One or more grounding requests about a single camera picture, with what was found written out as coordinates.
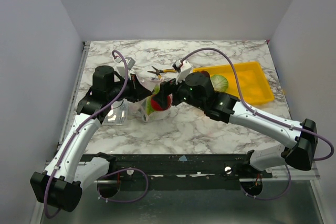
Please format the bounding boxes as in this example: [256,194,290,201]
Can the clear zip top bag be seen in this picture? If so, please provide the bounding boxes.
[129,78,172,123]

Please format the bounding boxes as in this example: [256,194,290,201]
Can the clear plastic screw box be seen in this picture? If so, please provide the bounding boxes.
[103,100,129,126]

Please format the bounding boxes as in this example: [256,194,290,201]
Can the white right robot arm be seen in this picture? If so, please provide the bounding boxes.
[169,72,318,178]

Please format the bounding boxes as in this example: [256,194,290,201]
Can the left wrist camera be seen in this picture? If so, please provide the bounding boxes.
[116,57,135,78]

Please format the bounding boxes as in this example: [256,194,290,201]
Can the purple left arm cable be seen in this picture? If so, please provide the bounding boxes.
[43,50,129,219]

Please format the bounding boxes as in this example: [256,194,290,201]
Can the red tomato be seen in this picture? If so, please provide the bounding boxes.
[150,94,172,111]

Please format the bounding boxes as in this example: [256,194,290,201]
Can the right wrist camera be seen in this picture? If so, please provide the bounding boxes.
[173,60,192,84]

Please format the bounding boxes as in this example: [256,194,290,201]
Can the yellow handled pliers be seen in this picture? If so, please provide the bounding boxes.
[148,66,176,79]

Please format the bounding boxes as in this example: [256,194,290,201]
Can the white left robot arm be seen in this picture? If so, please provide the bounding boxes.
[30,66,154,218]

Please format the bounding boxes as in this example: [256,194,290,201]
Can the dark red onion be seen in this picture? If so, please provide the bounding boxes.
[201,71,210,78]

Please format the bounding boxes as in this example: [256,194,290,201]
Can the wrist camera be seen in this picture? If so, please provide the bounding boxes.
[173,60,192,84]
[116,57,135,78]

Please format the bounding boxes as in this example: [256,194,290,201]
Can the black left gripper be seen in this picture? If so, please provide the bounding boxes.
[108,73,152,103]

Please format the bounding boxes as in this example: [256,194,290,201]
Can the yellow plastic tray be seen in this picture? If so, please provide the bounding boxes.
[194,62,275,105]

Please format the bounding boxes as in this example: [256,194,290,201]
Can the green grape bunch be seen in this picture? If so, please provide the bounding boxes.
[145,85,160,115]

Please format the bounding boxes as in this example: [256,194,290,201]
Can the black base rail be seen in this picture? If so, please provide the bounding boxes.
[76,153,274,192]

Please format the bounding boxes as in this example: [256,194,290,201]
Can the pale green cabbage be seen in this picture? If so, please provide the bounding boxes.
[210,74,229,92]

